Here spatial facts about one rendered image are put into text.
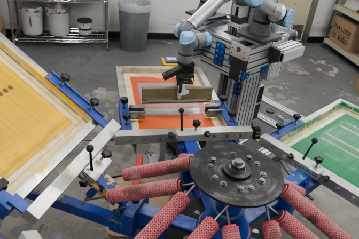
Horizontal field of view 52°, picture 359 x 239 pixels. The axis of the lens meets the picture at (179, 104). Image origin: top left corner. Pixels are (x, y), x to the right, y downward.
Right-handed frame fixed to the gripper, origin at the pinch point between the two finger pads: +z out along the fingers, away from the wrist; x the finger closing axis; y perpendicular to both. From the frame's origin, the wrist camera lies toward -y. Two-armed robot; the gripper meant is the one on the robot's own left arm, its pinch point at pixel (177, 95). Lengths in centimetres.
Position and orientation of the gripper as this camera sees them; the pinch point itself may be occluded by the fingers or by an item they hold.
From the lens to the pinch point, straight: 200.1
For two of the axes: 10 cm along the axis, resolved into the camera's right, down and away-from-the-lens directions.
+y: 9.8, -0.2, 2.2
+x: -2.0, -5.2, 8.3
